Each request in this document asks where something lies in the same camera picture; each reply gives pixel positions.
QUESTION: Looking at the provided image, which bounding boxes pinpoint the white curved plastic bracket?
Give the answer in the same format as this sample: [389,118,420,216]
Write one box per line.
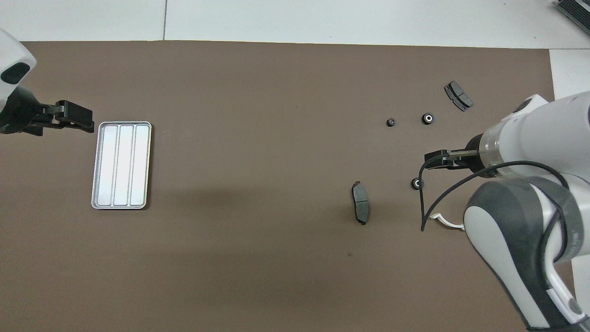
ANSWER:
[429,213,466,231]

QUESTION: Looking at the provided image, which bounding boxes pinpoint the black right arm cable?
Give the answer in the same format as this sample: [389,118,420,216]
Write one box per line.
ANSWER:
[417,157,572,266]

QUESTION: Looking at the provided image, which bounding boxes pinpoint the brown table mat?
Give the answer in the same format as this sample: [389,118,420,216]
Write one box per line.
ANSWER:
[0,41,577,332]

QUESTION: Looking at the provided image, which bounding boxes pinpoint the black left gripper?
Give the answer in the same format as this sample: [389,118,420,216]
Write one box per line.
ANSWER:
[0,87,95,136]

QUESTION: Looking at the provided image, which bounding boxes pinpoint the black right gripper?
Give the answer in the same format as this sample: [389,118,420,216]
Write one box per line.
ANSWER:
[424,134,484,172]

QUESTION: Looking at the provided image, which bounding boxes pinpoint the silver metal tray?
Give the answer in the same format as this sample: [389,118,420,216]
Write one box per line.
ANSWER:
[91,121,152,210]

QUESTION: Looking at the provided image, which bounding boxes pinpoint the long grey brake pad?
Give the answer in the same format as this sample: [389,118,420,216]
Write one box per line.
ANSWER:
[352,181,371,225]

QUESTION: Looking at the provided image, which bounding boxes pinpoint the black ridged device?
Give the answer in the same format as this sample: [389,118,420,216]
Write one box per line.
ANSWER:
[555,0,590,24]

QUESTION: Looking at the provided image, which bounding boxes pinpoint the short dark brake pad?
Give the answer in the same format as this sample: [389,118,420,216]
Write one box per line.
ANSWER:
[444,81,474,112]

